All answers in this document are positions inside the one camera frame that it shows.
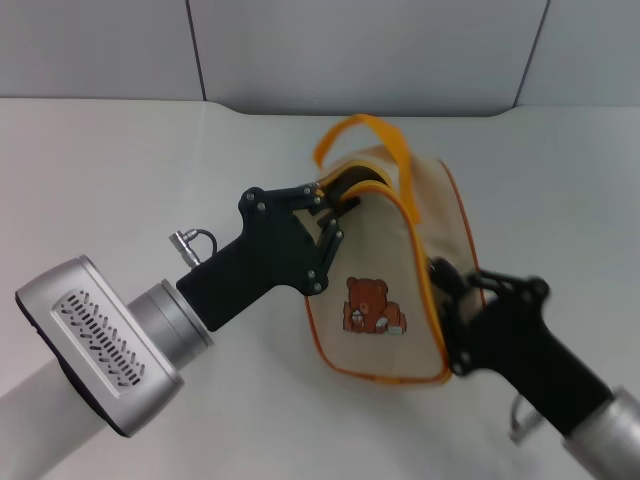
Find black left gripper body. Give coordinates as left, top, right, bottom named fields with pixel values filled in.
left=174, top=187, right=330, bottom=333

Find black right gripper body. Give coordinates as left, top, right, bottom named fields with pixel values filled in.
left=461, top=296, right=616, bottom=437

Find beige bear print food bag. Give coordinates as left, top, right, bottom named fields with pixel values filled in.
left=303, top=113, right=487, bottom=389

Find left gripper cable connector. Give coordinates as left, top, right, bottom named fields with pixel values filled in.
left=168, top=227, right=217, bottom=269

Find gripper cable connector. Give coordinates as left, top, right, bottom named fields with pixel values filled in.
left=507, top=394, right=544, bottom=444
left=168, top=227, right=217, bottom=269

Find right gripper cable connector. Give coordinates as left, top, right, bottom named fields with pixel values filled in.
left=507, top=394, right=544, bottom=444

